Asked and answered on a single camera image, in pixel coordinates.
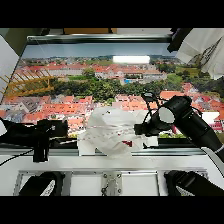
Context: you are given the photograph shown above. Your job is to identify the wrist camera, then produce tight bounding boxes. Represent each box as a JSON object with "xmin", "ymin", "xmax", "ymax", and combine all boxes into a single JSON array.
[
  {"xmin": 140, "ymin": 91, "xmax": 158, "ymax": 105},
  {"xmin": 32, "ymin": 135, "xmax": 51, "ymax": 164}
]

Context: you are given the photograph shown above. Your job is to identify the black cable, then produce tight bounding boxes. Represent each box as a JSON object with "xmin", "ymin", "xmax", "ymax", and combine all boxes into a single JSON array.
[{"xmin": 0, "ymin": 148, "xmax": 35, "ymax": 167}]

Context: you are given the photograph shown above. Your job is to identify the black garment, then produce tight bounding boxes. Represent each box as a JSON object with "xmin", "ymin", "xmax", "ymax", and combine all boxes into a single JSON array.
[{"xmin": 166, "ymin": 27, "xmax": 194, "ymax": 54}]

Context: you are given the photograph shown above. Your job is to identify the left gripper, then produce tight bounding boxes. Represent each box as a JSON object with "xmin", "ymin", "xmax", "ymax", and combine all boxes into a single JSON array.
[{"xmin": 36, "ymin": 118, "xmax": 70, "ymax": 139}]

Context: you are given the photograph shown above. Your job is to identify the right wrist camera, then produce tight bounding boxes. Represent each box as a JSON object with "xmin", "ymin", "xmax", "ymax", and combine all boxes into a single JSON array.
[{"xmin": 140, "ymin": 91, "xmax": 158, "ymax": 105}]

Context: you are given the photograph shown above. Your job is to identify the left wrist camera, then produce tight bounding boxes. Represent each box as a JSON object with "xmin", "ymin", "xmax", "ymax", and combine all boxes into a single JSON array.
[{"xmin": 32, "ymin": 135, "xmax": 51, "ymax": 164}]

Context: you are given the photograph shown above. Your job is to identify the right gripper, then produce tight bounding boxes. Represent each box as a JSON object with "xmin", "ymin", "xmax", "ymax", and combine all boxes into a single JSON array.
[{"xmin": 133, "ymin": 111, "xmax": 167, "ymax": 138}]

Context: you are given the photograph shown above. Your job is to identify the white garment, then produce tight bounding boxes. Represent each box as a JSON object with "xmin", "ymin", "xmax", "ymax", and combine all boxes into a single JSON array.
[
  {"xmin": 0, "ymin": 33, "xmax": 21, "ymax": 102},
  {"xmin": 76, "ymin": 106, "xmax": 160, "ymax": 158},
  {"xmin": 175, "ymin": 27, "xmax": 224, "ymax": 80}
]

